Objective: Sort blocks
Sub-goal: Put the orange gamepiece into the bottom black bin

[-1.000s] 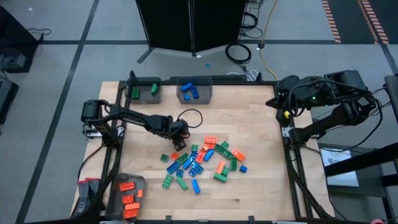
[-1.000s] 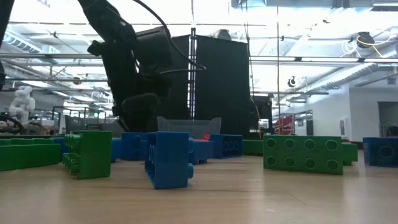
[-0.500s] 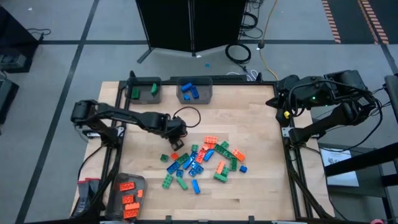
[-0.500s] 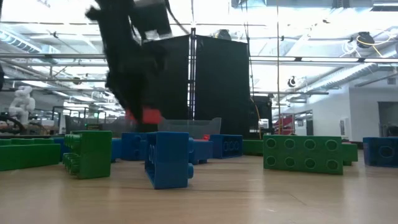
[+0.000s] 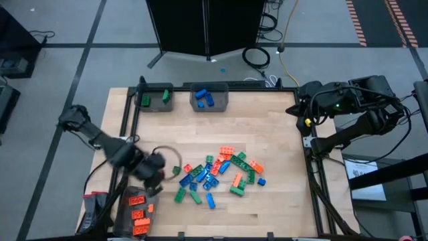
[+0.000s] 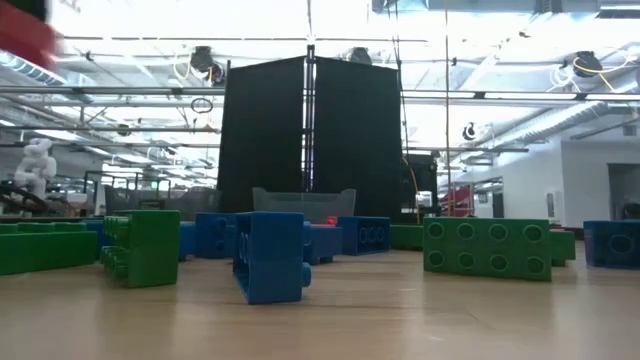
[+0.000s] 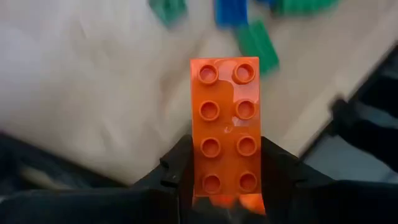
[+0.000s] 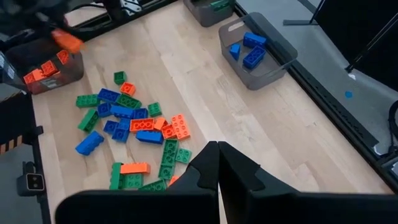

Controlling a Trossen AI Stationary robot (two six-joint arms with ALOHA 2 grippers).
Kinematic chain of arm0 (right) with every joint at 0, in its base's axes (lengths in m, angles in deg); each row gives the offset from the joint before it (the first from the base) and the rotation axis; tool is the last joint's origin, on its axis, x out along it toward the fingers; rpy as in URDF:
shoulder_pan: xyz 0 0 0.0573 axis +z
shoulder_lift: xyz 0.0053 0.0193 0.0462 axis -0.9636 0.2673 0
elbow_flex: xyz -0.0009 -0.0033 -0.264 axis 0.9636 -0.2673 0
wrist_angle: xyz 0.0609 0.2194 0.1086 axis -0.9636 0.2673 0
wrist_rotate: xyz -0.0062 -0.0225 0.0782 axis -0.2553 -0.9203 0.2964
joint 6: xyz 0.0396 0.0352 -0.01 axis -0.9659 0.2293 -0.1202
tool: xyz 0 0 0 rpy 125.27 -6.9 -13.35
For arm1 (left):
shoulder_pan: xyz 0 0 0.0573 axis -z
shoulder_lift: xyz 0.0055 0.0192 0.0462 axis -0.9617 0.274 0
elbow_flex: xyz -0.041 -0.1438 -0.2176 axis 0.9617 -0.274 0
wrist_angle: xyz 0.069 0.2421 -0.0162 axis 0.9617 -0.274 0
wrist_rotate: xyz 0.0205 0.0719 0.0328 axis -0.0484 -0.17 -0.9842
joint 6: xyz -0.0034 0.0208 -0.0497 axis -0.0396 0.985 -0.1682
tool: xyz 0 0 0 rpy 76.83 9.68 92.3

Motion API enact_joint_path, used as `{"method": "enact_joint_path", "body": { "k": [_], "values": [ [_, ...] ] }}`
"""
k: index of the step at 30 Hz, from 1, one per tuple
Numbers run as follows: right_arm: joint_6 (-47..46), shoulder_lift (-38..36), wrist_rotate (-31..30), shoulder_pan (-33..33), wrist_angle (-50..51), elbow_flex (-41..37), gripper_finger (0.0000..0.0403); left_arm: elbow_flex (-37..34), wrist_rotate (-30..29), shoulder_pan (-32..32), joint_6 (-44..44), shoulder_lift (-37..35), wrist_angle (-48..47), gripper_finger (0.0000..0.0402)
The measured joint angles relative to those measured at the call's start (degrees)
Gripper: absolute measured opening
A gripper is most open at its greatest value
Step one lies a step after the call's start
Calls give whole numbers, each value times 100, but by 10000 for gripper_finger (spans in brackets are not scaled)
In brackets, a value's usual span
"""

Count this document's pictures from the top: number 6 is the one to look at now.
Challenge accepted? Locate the grey translucent plastic bin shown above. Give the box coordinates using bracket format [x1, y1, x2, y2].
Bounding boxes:
[103, 184, 222, 221]
[251, 187, 358, 225]

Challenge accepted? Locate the blue square toy brick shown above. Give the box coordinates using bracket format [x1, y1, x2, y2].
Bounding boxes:
[178, 221, 198, 263]
[301, 222, 345, 266]
[582, 219, 640, 271]

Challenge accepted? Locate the yellow cable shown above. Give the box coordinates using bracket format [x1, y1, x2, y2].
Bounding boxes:
[402, 156, 421, 224]

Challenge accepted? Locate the thin vertical pole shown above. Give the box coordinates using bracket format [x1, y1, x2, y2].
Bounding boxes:
[443, 0, 452, 217]

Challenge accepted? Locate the red tool cart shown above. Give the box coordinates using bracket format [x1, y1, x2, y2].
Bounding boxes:
[438, 184, 475, 218]

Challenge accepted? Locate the hanging black cable loop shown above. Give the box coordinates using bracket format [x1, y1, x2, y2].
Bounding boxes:
[190, 96, 215, 115]

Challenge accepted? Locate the green square toy brick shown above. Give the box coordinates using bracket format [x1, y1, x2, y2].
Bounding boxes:
[549, 228, 577, 268]

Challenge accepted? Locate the green long toy brick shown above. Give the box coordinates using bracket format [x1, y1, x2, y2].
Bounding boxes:
[0, 222, 99, 276]
[99, 209, 182, 289]
[422, 216, 553, 283]
[389, 223, 425, 252]

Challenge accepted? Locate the white robot figure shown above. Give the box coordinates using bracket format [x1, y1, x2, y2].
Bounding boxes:
[13, 137, 58, 202]

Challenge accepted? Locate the black partition panel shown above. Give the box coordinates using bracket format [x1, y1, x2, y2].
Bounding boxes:
[216, 56, 306, 216]
[312, 56, 404, 224]

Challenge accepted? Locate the blue long toy brick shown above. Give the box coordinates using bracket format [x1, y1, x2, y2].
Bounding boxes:
[83, 219, 115, 254]
[193, 212, 236, 260]
[337, 215, 392, 257]
[232, 211, 313, 306]

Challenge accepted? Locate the black equipment cabinet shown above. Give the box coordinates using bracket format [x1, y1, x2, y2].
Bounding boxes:
[401, 153, 440, 225]

